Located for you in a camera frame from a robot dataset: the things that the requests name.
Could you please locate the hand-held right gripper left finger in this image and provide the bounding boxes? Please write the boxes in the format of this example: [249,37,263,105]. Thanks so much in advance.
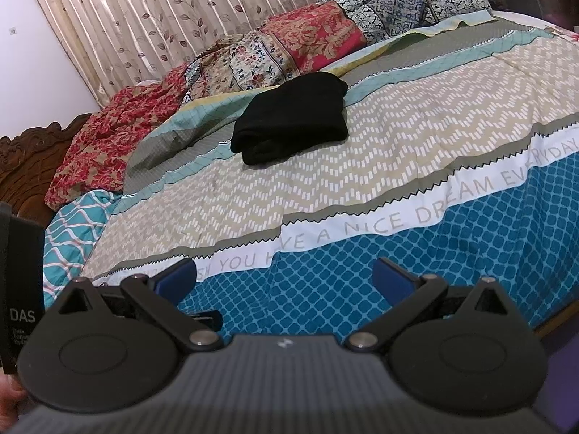
[58,257,222,352]

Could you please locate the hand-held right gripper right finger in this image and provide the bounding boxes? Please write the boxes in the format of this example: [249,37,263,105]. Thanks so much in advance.
[346,257,508,352]

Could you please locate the black pants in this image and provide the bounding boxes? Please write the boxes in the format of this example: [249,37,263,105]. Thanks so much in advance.
[230,71,349,166]

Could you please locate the person's left hand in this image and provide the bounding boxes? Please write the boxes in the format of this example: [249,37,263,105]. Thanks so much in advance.
[0,373,29,417]

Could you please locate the teal wavy striped pillow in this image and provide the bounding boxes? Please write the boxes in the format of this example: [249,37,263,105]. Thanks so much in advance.
[43,190,121,301]

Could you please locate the patterned teal beige bedspread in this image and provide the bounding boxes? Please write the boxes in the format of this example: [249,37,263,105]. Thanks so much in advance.
[81,9,579,340]

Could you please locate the carved wooden headboard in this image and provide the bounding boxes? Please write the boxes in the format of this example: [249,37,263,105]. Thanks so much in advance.
[0,113,95,232]

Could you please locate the red floral blanket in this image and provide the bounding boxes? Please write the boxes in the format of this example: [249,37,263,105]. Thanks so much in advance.
[44,65,193,212]

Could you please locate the floral patchwork quilt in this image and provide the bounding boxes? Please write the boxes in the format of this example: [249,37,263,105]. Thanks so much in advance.
[183,1,368,102]

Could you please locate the leaf print curtain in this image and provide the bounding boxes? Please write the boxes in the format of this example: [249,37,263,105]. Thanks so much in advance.
[20,0,426,111]

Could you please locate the grey speckled blanket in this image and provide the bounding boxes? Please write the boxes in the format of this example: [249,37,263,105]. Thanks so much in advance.
[323,0,495,45]

